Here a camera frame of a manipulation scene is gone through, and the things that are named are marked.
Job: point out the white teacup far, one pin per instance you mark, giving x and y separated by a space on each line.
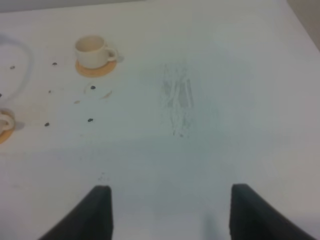
93 52

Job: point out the orange coaster near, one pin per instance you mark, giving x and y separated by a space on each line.
4 136

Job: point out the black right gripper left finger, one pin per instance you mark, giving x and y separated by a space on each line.
91 219

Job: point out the white teacup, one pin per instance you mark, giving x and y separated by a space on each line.
93 52
6 122

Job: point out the white teacup near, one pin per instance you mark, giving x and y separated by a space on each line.
6 122

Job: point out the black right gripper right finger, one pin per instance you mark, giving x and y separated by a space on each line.
253 218

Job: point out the orange coaster far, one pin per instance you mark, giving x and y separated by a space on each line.
97 72

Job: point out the orange coaster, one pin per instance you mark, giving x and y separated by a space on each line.
4 136
97 72

